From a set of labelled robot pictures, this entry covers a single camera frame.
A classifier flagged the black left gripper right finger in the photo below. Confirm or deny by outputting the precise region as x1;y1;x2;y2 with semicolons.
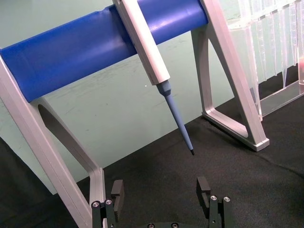
196;176;235;228

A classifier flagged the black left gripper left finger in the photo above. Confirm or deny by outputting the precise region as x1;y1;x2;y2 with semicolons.
91;179;125;228

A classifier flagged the black table cloth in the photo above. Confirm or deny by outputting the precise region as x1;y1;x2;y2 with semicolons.
0;78;304;228

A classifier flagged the grey rack with blue bar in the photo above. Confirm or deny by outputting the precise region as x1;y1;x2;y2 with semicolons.
0;0;270;228

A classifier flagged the grey and blue pipette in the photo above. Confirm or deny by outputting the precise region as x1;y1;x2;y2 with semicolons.
112;0;196;157

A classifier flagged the clear plastic rack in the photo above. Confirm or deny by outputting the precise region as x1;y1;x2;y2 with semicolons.
219;0;304;121

